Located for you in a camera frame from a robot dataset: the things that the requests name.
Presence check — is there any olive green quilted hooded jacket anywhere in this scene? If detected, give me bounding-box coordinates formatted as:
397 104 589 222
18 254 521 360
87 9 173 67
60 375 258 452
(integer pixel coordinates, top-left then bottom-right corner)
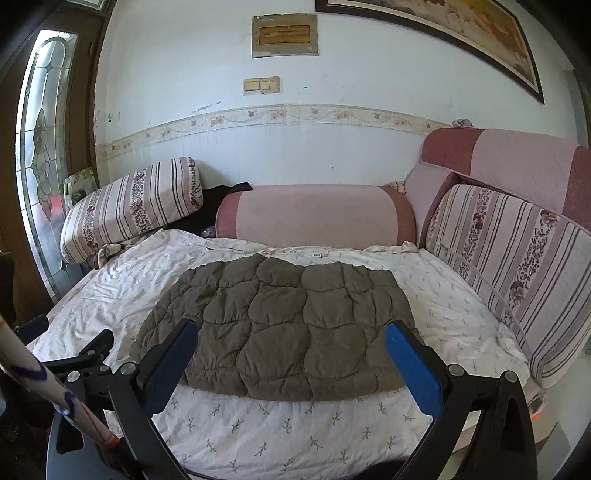
130 254 415 402

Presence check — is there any white floral bed sheet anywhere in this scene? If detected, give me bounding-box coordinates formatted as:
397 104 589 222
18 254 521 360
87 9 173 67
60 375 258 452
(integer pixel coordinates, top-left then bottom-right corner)
33 230 530 479

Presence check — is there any striped floral pillow left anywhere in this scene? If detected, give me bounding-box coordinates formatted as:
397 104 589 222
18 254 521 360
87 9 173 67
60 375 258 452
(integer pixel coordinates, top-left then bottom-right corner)
60 157 204 264

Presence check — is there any large striped floral cushion right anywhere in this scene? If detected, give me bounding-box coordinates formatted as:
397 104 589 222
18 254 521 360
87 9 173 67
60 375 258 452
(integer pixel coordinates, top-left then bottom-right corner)
425 184 590 388

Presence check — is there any black garment behind pillow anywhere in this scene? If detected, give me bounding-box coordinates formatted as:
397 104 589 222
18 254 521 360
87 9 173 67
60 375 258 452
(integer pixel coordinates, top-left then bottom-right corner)
165 182 252 238

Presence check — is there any pink corner cushion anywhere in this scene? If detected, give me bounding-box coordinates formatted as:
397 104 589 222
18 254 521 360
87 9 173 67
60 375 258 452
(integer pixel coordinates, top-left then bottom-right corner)
406 163 460 247

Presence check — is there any pink red sofa backrest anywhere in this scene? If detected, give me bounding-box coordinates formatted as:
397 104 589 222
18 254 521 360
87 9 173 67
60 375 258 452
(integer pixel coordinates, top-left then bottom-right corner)
422 129 590 230

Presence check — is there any stained glass door panel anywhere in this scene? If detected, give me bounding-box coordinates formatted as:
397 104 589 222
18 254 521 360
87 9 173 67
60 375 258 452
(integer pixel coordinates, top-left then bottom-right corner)
15 30 82 303

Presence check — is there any large framed painting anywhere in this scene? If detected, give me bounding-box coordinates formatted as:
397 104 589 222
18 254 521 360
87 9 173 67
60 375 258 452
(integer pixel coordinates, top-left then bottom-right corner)
315 0 544 102

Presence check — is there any white patterned cable sleeve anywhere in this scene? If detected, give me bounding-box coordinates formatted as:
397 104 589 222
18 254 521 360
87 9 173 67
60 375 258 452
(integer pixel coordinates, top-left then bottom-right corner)
0 315 120 448

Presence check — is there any beige wall switch plate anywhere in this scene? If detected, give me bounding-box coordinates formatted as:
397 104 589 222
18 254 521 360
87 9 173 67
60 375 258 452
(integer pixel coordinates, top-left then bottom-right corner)
242 76 280 95

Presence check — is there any small framed wall plaque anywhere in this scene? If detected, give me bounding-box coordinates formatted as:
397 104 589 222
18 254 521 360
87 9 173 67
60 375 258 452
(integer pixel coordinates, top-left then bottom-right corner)
252 13 318 59

